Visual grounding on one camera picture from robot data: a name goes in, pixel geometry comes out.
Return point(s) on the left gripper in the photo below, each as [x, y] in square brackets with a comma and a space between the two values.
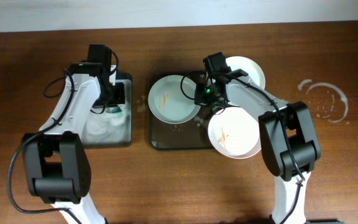
[117, 97]

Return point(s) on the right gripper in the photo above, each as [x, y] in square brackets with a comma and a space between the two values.
[202, 99]

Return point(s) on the white plate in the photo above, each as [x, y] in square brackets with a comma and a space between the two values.
[249, 66]
[234, 133]

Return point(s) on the pale green plate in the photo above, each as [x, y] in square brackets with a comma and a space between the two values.
[167, 102]

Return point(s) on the green yellow sponge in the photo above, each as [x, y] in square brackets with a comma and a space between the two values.
[114, 112]

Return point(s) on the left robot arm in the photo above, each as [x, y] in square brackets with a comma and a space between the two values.
[56, 167]

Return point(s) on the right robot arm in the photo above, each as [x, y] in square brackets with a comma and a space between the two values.
[287, 135]

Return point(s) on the dark brown serving tray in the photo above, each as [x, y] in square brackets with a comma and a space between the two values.
[185, 136]

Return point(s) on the black soapy water tray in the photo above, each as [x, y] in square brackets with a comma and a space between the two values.
[102, 131]

